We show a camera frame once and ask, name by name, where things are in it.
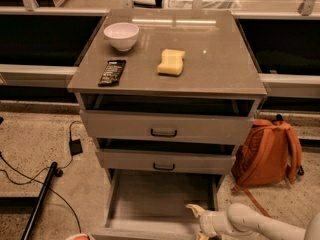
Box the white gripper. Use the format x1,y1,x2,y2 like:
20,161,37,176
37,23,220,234
186,204,227,240

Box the grey bottom drawer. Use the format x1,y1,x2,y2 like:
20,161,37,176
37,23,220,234
92,170,217,240

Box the grey drawer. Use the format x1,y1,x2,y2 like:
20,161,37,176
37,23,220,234
80,95,254,145
92,170,217,240
96,139,235,175

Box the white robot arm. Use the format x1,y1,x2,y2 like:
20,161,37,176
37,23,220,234
186,203,320,240

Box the grey middle drawer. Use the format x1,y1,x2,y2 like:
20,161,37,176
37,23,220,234
96,139,235,175

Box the orange object at bottom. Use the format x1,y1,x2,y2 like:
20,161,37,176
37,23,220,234
65,233,90,240

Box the grey drawer cabinet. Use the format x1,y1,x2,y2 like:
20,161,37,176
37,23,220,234
67,8,268,198

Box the grey top drawer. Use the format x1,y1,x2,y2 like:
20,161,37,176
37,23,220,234
80,95,254,145

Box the orange backpack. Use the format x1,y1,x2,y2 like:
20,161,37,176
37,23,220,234
231,114,304,217

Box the black power adapter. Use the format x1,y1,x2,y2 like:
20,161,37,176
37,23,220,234
69,139,83,156

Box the black pole on floor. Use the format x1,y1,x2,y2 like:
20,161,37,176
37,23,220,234
21,162,58,240

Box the yellow sponge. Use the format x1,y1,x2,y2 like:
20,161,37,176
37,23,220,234
157,49,185,76

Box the white bowl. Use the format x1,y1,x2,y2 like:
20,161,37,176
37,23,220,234
103,22,139,51

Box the black cable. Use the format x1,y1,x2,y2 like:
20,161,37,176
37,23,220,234
0,120,83,234

